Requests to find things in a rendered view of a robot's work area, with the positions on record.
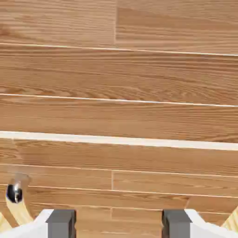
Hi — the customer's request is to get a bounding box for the light wood cabinet door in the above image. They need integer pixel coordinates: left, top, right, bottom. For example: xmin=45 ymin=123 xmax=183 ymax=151
xmin=0 ymin=0 xmax=238 ymax=144
xmin=0 ymin=138 xmax=238 ymax=238

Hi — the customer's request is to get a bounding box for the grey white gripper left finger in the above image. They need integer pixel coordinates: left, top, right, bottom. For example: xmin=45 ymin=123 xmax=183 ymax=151
xmin=0 ymin=209 xmax=77 ymax=238

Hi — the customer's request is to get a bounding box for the light wood cabinet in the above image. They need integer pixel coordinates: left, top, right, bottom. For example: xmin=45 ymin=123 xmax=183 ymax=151
xmin=0 ymin=0 xmax=238 ymax=238

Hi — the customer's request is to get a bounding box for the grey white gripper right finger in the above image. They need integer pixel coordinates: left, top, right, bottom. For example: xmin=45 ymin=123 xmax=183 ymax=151
xmin=161 ymin=209 xmax=238 ymax=238

